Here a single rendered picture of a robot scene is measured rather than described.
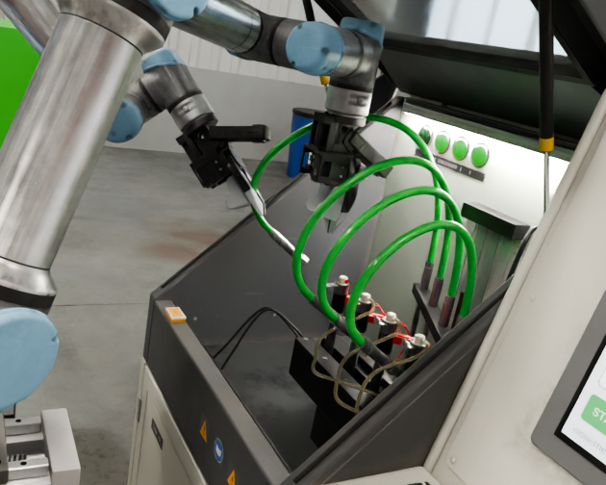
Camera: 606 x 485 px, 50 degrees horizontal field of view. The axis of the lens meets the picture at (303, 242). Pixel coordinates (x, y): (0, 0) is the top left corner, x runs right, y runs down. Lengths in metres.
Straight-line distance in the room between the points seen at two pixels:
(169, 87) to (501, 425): 0.82
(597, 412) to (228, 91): 7.36
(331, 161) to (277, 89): 7.15
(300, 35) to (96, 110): 0.42
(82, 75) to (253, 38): 0.43
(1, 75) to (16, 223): 3.64
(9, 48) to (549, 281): 3.73
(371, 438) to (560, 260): 0.35
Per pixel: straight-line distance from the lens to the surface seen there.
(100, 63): 0.67
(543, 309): 0.91
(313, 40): 0.98
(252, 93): 8.11
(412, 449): 1.00
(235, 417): 1.08
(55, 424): 0.96
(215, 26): 0.98
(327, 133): 1.11
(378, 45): 1.10
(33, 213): 0.66
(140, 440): 1.59
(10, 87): 4.30
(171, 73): 1.28
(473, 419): 0.97
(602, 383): 0.85
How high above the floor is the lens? 1.54
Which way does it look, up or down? 17 degrees down
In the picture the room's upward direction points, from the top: 11 degrees clockwise
